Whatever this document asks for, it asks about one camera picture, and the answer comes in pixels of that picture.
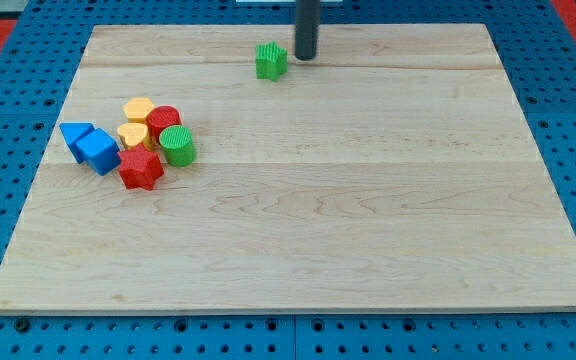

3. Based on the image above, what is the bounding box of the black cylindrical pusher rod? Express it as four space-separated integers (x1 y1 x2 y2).
294 0 320 61

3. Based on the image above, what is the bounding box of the green star block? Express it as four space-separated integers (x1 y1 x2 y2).
255 41 287 82

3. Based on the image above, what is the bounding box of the red star block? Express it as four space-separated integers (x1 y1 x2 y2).
118 144 164 191

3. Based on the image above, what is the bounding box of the red cylinder block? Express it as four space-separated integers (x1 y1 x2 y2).
146 105 182 142

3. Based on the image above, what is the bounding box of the light wooden board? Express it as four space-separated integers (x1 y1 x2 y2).
0 23 576 316

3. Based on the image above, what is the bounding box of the green cylinder block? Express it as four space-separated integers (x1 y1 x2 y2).
159 125 196 167

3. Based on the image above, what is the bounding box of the yellow hexagon block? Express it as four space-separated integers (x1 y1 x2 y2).
122 97 155 124

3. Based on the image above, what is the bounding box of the yellow heart block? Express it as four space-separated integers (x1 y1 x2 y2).
117 122 154 151

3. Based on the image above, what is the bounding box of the blue cube block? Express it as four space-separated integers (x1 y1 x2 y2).
75 128 120 176

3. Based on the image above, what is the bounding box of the blue triangle block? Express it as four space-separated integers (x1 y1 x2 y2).
59 122 94 164

